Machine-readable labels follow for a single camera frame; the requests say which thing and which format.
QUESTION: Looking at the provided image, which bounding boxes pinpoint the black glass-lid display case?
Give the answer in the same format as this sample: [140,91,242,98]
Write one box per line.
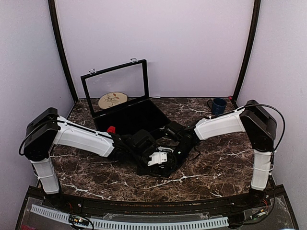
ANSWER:
[81,59,170,139]

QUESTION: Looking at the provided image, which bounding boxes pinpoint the white slotted cable duct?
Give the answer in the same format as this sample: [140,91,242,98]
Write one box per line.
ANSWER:
[30,204,229,230]

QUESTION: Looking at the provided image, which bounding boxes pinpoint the round beige decorated plate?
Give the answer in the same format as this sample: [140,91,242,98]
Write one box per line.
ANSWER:
[98,92,128,109]

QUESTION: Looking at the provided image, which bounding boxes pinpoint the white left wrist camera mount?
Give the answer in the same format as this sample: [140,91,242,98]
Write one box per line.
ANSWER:
[147,152,167,166]

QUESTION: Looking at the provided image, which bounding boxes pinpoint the dark blue mug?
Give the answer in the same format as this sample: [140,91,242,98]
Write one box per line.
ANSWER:
[207,98,227,115]

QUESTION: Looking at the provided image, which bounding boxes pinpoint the black curved front rail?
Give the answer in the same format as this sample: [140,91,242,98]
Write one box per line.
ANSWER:
[24,184,288,216]

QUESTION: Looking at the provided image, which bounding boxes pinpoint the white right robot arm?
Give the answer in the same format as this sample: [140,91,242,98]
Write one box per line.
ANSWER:
[164,100,277,208]

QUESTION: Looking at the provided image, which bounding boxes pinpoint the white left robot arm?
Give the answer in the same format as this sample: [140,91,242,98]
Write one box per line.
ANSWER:
[18,107,177,209]

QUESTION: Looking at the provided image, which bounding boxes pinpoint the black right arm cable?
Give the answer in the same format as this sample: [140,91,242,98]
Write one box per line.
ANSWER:
[211,103,286,168]

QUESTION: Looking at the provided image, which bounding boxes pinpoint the right black frame post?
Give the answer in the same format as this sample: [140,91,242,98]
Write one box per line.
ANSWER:
[232,0,261,104]

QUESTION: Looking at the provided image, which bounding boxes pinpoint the black frame post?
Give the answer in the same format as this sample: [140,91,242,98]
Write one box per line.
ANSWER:
[48,0,78,103]
[232,0,261,104]

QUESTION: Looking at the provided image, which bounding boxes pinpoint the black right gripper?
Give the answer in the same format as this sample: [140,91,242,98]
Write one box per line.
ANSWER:
[164,142,195,177]

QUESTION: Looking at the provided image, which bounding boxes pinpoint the left black frame post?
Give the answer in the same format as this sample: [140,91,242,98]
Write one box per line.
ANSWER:
[48,0,78,103]

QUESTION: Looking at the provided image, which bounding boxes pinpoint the red white sock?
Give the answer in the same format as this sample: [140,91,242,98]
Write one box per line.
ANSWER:
[107,126,116,134]

